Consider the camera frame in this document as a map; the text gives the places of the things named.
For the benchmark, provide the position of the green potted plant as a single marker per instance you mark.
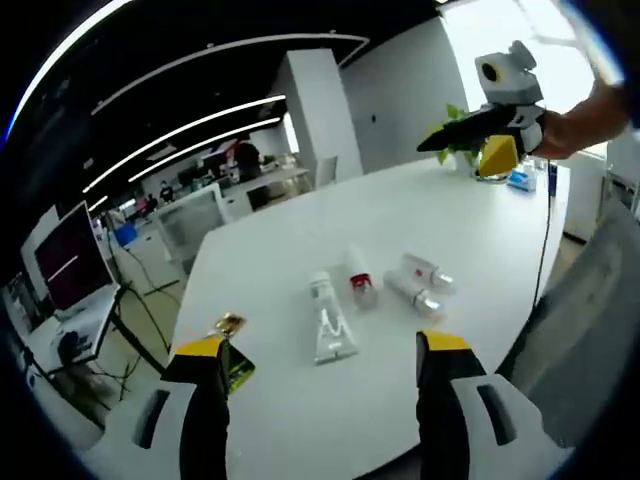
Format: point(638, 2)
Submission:
point(457, 145)

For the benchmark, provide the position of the red label skincare bottle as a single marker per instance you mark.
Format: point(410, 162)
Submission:
point(361, 280)

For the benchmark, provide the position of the blue plastic bin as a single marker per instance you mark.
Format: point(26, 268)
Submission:
point(127, 236)

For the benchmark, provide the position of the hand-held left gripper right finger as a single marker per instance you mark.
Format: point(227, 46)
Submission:
point(445, 395)

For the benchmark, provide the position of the white desk with black legs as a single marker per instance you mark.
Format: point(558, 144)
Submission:
point(90, 335)

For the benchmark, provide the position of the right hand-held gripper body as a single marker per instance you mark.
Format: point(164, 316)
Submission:
point(510, 85)

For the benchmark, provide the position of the computer monitor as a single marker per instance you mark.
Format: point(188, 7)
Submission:
point(70, 260)

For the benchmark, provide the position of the clear skincare bottle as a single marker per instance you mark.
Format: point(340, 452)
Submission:
point(430, 274)

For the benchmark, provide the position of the white counter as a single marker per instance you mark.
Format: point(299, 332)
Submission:
point(280, 192)

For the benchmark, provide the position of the blue tissue pack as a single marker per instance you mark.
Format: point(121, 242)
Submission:
point(521, 181)

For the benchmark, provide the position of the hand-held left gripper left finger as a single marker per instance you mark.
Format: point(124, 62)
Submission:
point(200, 400)

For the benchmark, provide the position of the person's right hand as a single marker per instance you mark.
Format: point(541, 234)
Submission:
point(555, 137)

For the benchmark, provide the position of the white skincare tube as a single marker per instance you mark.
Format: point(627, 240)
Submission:
point(330, 320)

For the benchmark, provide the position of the silver cap skincare bottle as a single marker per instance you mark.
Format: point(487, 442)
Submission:
point(412, 294)

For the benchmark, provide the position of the white cabinet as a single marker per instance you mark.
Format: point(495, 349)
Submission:
point(195, 220)

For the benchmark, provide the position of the green gold cap skincare tube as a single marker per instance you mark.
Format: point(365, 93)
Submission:
point(237, 362)

